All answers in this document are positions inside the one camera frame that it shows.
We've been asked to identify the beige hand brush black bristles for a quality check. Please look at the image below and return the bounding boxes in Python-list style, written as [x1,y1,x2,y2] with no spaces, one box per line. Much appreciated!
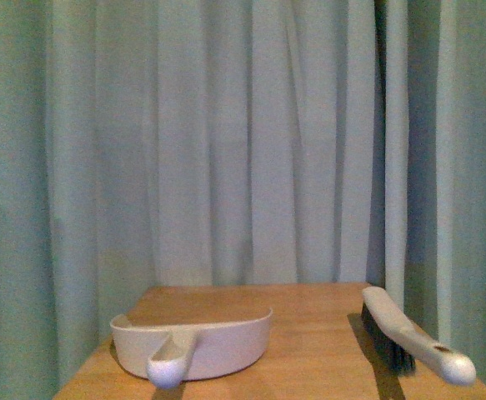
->
[361,287,477,386]

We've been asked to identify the light green curtain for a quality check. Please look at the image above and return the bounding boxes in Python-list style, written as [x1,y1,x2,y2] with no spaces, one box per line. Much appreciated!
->
[0,1,486,399]

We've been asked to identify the beige plastic dustpan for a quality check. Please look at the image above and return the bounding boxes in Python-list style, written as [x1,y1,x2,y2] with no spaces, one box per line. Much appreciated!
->
[110,310,273,389]

